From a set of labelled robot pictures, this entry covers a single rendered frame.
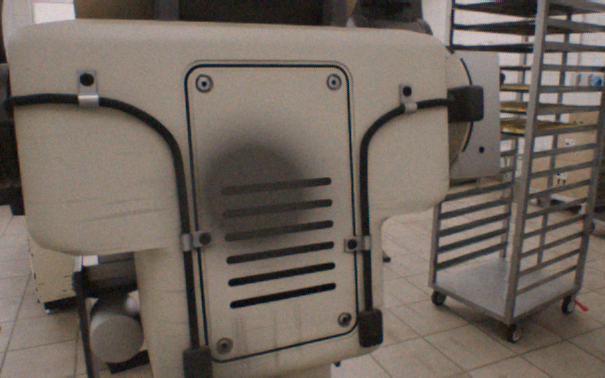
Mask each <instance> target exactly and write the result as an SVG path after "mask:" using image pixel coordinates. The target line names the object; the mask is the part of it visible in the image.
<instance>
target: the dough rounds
mask: <svg viewBox="0 0 605 378"><path fill-rule="evenodd" d="M536 125H537V130H544V129H553V128H562V127H569V126H578V125H587V124H585V123H577V124H576V123H573V122H565V123H563V122H561V121H553V122H551V121H549V120H541V121H540V120H538V119H537V123H536ZM525 127H526V118H520V119H513V120H512V119H509V120H501V121H500V131H505V132H514V133H523V134H524V132H525Z"/></svg>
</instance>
